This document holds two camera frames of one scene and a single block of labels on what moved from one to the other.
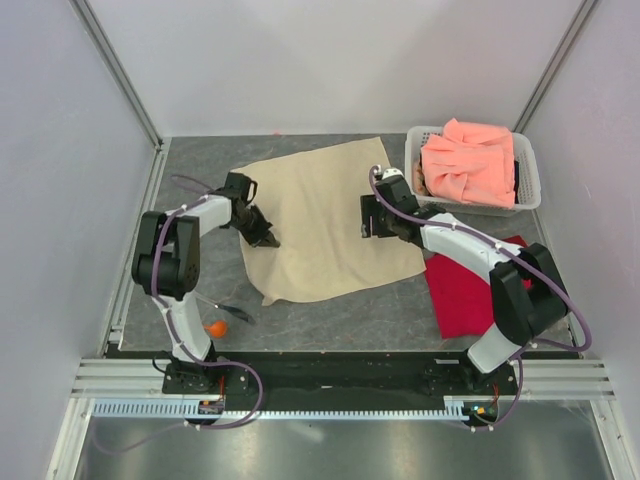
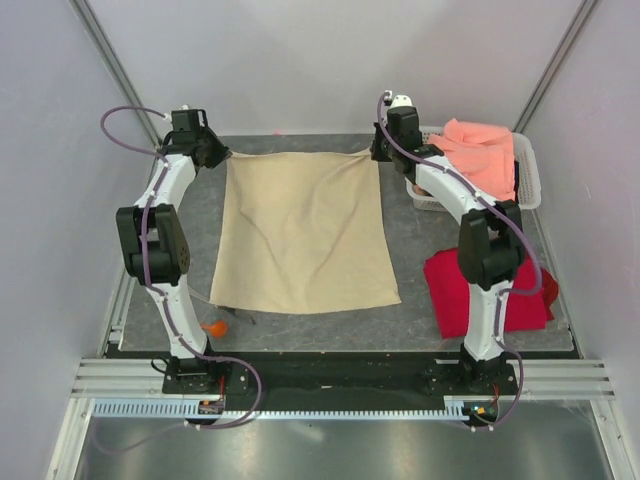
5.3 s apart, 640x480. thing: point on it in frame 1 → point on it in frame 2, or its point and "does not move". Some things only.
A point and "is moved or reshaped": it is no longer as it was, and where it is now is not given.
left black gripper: [256, 239] → [221, 154]
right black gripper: [370, 206] → [377, 153]
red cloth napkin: [462, 299] does not move
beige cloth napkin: [312, 205] is moved or reshaped
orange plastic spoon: [218, 329] does not move
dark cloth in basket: [516, 180] does not move
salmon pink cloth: [471, 162] does not move
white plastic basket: [529, 191] does not move
